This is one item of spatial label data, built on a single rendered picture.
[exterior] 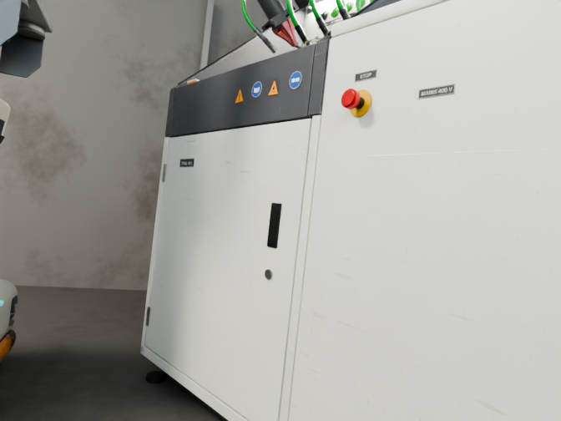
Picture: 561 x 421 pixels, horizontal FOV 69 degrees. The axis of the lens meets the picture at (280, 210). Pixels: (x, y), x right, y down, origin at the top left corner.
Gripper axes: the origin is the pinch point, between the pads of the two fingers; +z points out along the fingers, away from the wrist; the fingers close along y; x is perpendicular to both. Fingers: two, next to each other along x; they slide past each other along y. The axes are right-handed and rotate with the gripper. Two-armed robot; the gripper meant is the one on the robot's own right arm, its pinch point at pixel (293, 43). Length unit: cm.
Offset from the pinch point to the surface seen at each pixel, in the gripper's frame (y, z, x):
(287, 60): -23.1, 2.4, -27.6
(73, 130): -51, -30, 167
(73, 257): -98, 31, 167
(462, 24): -18, 12, -67
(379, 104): -28, 17, -53
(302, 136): -34, 17, -35
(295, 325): -61, 46, -38
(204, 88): -30.0, -3.6, 6.4
